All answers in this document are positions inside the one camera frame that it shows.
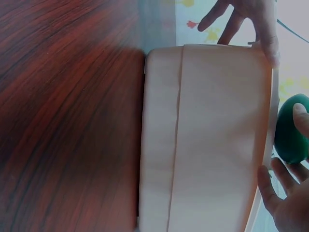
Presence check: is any person's left hand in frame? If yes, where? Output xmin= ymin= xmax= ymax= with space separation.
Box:
xmin=197 ymin=0 xmax=281 ymax=69

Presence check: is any green round object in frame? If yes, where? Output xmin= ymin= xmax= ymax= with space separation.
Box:
xmin=274 ymin=93 xmax=309 ymax=165

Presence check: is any person's right hand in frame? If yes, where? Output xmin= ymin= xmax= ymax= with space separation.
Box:
xmin=257 ymin=102 xmax=309 ymax=232

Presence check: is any thin dark cable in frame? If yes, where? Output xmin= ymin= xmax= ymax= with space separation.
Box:
xmin=277 ymin=18 xmax=309 ymax=42

